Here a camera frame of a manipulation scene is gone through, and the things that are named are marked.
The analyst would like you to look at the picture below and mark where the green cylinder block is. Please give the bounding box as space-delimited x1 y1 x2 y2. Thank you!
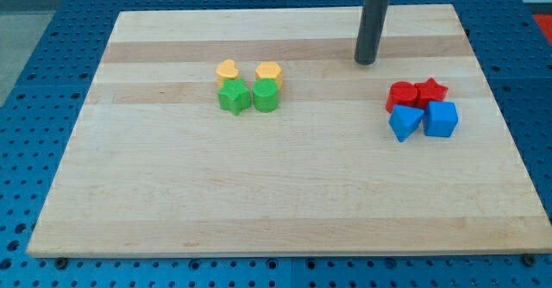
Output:
253 78 279 113

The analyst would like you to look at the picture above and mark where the green star block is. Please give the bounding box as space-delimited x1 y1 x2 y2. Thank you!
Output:
217 78 252 116

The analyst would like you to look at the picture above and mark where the yellow hexagon block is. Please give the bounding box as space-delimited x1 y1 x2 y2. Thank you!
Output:
255 61 283 90

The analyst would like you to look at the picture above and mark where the yellow heart block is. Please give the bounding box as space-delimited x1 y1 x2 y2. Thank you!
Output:
216 59 240 88

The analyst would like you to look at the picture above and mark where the blue triangle block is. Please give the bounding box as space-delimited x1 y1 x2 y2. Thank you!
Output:
388 104 424 142

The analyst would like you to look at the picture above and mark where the wooden board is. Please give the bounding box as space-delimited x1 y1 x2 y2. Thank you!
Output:
27 4 551 259

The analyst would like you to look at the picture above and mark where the red cylinder block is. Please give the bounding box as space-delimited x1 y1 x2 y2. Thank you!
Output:
385 81 419 113

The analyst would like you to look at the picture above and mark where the red star block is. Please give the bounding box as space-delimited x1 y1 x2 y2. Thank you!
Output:
414 78 449 110

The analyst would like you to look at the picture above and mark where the blue cube block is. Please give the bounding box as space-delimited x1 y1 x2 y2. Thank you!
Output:
423 101 459 138

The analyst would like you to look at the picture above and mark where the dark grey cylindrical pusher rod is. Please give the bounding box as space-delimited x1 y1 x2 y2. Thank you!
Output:
354 0 389 66

